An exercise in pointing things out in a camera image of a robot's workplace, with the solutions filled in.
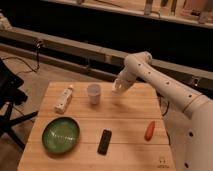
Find white sponge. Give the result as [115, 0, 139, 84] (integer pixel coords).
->
[112, 82, 124, 94]

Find wooden table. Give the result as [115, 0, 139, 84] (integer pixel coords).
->
[18, 82, 176, 171]

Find black remote control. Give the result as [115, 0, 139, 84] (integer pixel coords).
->
[97, 129, 112, 155]

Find white plastic bottle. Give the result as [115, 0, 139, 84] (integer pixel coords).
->
[54, 85, 73, 114]

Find black cable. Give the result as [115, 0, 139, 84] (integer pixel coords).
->
[0, 39, 44, 76]

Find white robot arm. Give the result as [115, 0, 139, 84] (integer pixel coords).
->
[112, 52, 213, 171]

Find orange carrot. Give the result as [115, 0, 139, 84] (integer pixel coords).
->
[144, 121, 155, 141]

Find green bowl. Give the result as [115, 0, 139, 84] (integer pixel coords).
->
[42, 117, 80, 154]

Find black office chair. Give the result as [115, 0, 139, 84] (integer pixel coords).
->
[0, 59, 38, 149]

